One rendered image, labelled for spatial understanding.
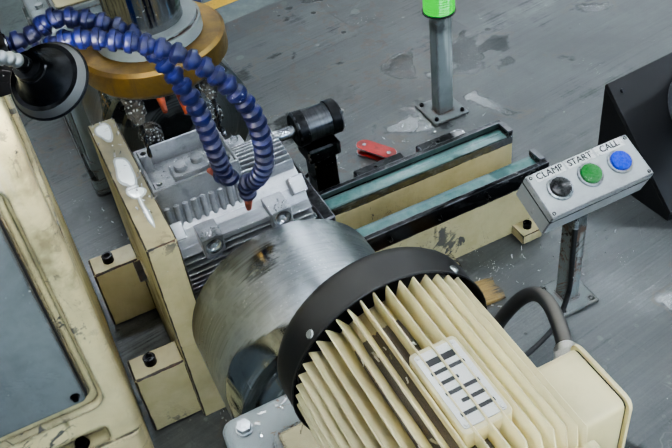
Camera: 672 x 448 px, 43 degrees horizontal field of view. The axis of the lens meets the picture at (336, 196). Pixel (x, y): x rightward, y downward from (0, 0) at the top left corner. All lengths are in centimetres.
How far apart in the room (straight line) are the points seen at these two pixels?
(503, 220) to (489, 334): 82
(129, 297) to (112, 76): 51
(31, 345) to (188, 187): 28
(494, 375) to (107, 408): 67
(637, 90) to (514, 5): 65
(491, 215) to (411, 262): 77
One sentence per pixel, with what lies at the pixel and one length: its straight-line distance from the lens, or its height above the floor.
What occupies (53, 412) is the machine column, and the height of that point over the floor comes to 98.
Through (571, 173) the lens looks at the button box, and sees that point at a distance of 120.
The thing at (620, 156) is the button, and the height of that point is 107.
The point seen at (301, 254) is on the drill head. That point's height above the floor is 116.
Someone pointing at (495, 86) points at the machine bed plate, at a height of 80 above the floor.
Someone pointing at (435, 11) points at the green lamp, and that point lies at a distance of 161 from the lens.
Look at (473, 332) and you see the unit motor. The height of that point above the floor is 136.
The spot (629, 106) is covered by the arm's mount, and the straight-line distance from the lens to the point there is 153.
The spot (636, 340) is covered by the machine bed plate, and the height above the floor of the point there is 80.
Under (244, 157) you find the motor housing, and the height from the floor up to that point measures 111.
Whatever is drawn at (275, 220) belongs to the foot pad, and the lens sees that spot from 116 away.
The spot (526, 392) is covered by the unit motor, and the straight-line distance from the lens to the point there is 61.
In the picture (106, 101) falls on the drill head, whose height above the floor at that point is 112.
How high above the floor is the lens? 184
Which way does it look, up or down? 41 degrees down
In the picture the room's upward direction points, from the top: 8 degrees counter-clockwise
